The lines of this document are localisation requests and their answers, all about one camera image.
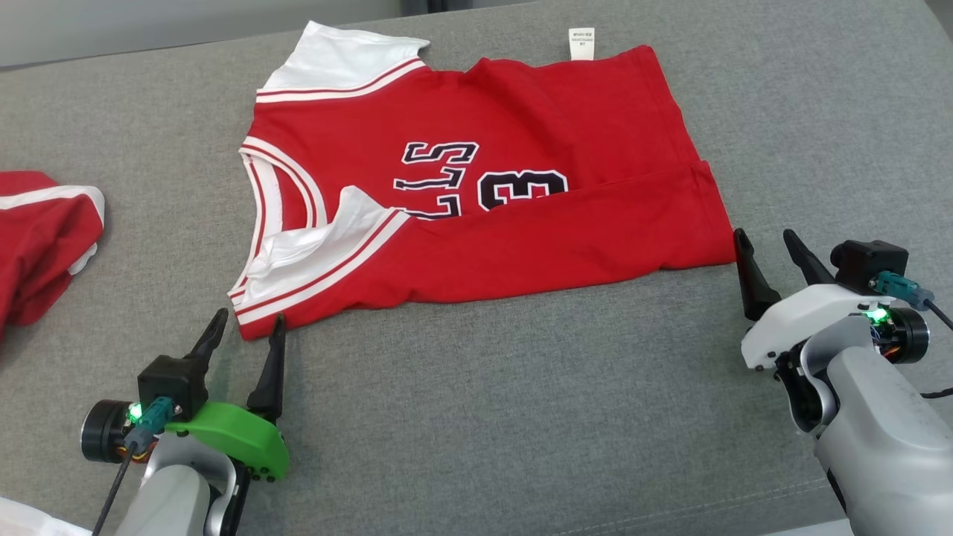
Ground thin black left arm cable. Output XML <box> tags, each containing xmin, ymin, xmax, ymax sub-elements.
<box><xmin>91</xmin><ymin>443</ymin><xmax>140</xmax><ymax>536</ymax></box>

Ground red white basketball jersey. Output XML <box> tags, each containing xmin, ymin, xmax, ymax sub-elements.
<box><xmin>227</xmin><ymin>20</ymin><xmax>738</xmax><ymax>342</ymax></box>

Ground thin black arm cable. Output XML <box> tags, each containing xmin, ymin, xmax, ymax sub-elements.
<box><xmin>919</xmin><ymin>298</ymin><xmax>953</xmax><ymax>400</ymax></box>
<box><xmin>91</xmin><ymin>443</ymin><xmax>140</xmax><ymax>536</ymax></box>

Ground teal right cable connector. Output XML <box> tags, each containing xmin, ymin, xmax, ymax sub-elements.
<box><xmin>871</xmin><ymin>272</ymin><xmax>936</xmax><ymax>312</ymax></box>

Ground white tape cable tag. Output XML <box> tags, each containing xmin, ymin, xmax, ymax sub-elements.
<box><xmin>0</xmin><ymin>495</ymin><xmax>94</xmax><ymax>536</ymax></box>

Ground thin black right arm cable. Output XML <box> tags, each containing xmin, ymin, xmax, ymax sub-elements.
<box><xmin>919</xmin><ymin>298</ymin><xmax>953</xmax><ymax>400</ymax></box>

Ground grey wall post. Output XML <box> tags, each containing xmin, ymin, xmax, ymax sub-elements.
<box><xmin>401</xmin><ymin>0</ymin><xmax>522</xmax><ymax>17</ymax></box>

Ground teal left cable connector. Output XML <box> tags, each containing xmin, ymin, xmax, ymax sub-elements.
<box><xmin>123</xmin><ymin>397</ymin><xmax>176</xmax><ymax>456</ymax></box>

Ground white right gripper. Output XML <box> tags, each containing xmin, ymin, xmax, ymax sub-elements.
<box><xmin>733</xmin><ymin>227</ymin><xmax>894</xmax><ymax>371</ymax></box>

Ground red shorts with white stripe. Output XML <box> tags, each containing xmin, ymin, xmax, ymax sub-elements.
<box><xmin>0</xmin><ymin>170</ymin><xmax>106</xmax><ymax>345</ymax></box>

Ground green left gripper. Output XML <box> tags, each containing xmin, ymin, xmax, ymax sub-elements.
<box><xmin>164</xmin><ymin>307</ymin><xmax>291</xmax><ymax>483</ymax></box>

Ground teal cable connector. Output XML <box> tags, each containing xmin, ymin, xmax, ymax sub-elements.
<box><xmin>123</xmin><ymin>397</ymin><xmax>176</xmax><ymax>456</ymax></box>
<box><xmin>871</xmin><ymin>272</ymin><xmax>936</xmax><ymax>312</ymax></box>

